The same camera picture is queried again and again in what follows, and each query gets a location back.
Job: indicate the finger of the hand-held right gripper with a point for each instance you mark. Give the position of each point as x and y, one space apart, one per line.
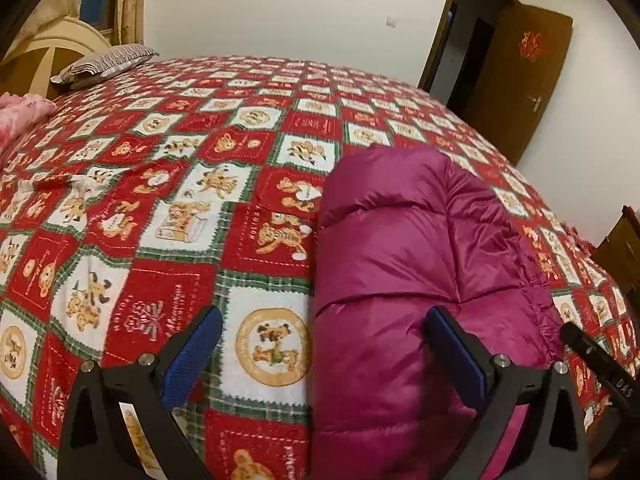
600 360

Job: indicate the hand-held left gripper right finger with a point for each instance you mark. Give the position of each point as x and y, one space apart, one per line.
457 355

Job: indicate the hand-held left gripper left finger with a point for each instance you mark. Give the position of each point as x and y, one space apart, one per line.
192 355

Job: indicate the magenta down jacket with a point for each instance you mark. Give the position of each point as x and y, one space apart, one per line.
400 260

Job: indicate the brown wooden cabinet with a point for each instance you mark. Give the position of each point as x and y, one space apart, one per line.
620 255

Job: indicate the red printed bedspread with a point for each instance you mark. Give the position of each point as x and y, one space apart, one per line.
175 185

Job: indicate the brown wooden door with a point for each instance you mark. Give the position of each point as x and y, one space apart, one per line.
525 125

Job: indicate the pink fluffy cloth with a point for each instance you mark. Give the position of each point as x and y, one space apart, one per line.
20 115

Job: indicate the striped pillow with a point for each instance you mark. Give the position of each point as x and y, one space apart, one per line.
105 62

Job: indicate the red paper door decoration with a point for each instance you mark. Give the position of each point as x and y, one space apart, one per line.
531 46

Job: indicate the cream wooden headboard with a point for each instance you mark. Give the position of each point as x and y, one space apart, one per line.
45 55

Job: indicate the beige patterned curtain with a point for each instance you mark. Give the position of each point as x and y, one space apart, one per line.
132 0

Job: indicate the brown door frame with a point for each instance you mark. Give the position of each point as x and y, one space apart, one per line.
432 50

